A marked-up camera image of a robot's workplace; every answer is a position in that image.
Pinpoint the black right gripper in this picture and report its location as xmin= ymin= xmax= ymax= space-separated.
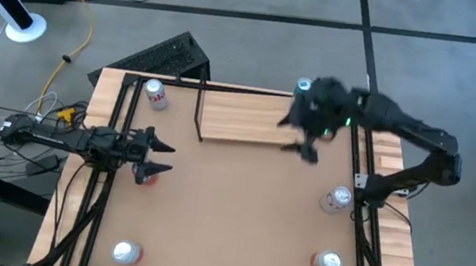
xmin=272 ymin=70 xmax=361 ymax=169

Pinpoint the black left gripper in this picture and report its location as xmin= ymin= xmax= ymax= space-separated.
xmin=112 ymin=122 xmax=178 ymax=188

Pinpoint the blue silver slim can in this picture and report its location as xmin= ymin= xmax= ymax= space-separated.
xmin=293 ymin=75 xmax=315 ymax=99

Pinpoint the silver diet cola can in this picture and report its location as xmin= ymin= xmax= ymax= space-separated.
xmin=317 ymin=182 xmax=355 ymax=218
xmin=140 ymin=77 xmax=173 ymax=113

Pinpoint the light wooden shelf board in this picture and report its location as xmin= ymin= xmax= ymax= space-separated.
xmin=197 ymin=85 xmax=313 ymax=155

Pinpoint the yellow plug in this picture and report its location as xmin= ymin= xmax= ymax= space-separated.
xmin=55 ymin=106 xmax=77 ymax=124

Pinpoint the tan table mat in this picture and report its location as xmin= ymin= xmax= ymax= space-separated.
xmin=86 ymin=76 xmax=386 ymax=266

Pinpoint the black perforated metal box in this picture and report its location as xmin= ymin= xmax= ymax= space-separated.
xmin=85 ymin=18 xmax=218 ymax=103

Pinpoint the black metal shelf frame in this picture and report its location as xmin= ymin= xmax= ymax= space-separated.
xmin=189 ymin=65 xmax=214 ymax=143

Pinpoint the black aluminium rig frame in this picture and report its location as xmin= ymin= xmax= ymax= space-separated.
xmin=30 ymin=59 xmax=449 ymax=266

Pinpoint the yellow floor cable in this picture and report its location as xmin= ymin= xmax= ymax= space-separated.
xmin=23 ymin=0 xmax=99 ymax=124

